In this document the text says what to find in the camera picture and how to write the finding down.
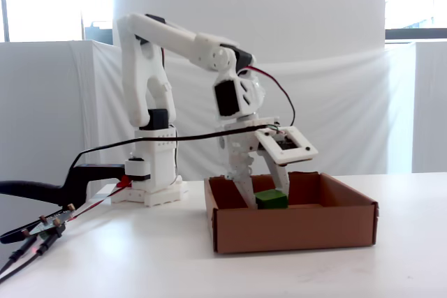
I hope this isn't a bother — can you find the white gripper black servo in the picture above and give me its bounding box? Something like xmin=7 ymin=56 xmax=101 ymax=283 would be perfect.
xmin=216 ymin=114 xmax=291 ymax=210

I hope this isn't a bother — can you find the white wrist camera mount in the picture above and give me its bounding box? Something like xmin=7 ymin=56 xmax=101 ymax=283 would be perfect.
xmin=254 ymin=125 xmax=319 ymax=167

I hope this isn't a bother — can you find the black camera cable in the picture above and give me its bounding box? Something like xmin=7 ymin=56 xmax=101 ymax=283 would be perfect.
xmin=61 ymin=124 xmax=280 ymax=189

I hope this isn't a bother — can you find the green cube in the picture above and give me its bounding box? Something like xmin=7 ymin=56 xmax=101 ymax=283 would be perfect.
xmin=254 ymin=188 xmax=289 ymax=210

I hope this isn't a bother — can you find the black controller circuit board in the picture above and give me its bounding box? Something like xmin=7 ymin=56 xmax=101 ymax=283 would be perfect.
xmin=20 ymin=203 xmax=76 ymax=240

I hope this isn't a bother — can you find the white backdrop cloth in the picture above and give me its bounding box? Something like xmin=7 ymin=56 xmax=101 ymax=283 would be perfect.
xmin=68 ymin=39 xmax=418 ymax=177

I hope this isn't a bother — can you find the red black servo wire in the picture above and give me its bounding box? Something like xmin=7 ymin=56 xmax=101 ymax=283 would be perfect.
xmin=239 ymin=65 xmax=297 ymax=128

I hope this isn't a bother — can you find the dark window sill bar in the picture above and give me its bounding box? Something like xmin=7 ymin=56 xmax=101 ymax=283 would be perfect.
xmin=385 ymin=27 xmax=447 ymax=45

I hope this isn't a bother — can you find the brown cardboard box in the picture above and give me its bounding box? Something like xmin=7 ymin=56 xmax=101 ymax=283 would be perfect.
xmin=203 ymin=171 xmax=381 ymax=255

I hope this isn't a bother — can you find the black table clamp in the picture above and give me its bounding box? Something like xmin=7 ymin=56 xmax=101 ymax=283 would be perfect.
xmin=0 ymin=163 xmax=133 ymax=245

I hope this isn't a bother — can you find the black plug cable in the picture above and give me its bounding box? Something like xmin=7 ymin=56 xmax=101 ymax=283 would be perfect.
xmin=0 ymin=236 xmax=39 ymax=274
xmin=0 ymin=227 xmax=66 ymax=283

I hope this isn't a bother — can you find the white partition panel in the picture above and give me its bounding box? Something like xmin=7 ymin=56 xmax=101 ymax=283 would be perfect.
xmin=0 ymin=40 xmax=87 ymax=187
xmin=411 ymin=41 xmax=447 ymax=174

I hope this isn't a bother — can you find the red wire to controller board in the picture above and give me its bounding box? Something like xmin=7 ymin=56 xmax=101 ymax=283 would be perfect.
xmin=66 ymin=186 xmax=127 ymax=224

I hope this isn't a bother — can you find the dark object behind window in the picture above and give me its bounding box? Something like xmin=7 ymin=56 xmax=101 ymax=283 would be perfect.
xmin=85 ymin=20 xmax=113 ymax=43

